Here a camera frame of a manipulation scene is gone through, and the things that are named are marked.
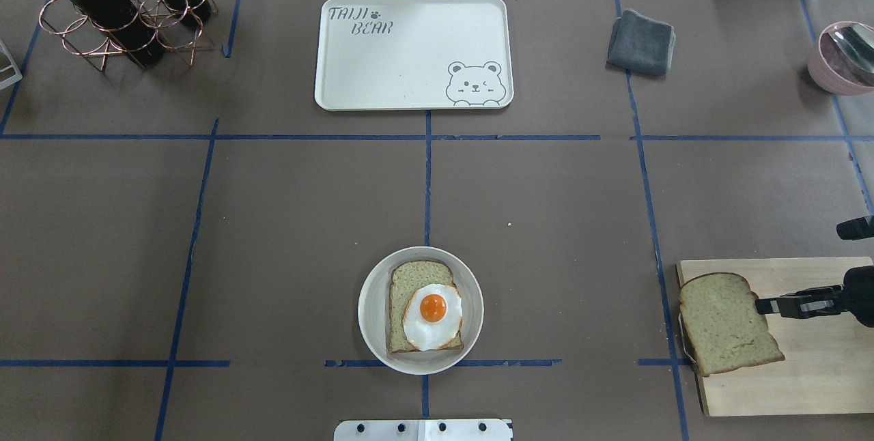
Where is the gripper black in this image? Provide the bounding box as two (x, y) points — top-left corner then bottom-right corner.
(755, 265), (873, 327)

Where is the bread slice top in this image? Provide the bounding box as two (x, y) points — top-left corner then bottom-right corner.
(679, 272), (785, 377)

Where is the bread slice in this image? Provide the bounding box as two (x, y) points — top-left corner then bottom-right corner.
(679, 272), (785, 377)
(388, 260), (463, 354)

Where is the cream bear serving tray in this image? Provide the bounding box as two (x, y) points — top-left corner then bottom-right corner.
(314, 0), (514, 111)

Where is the light wooden cutting board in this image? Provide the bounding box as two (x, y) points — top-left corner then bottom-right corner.
(677, 257), (873, 417)

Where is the pink bowl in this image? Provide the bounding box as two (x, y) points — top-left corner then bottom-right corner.
(806, 21), (873, 96)

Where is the metal scoop in bowl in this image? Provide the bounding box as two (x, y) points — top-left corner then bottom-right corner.
(828, 23), (873, 86)

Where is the folded grey cloth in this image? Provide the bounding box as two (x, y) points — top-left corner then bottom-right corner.
(606, 9), (675, 76)

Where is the fried egg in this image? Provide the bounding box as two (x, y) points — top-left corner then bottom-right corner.
(402, 283), (463, 352)

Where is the bread slice on plate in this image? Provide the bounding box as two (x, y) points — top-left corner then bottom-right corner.
(388, 260), (463, 354)

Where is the white round plate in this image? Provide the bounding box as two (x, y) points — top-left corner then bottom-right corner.
(358, 247), (484, 375)

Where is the metal board handle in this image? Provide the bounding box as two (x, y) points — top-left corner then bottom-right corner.
(677, 313), (697, 372)

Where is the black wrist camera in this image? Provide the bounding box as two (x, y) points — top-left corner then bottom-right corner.
(836, 215), (874, 241)

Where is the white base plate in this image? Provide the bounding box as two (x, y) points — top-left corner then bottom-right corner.
(333, 418), (514, 440)

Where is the copper wire bottle rack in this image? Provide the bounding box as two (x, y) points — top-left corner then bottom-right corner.
(40, 0), (218, 72)

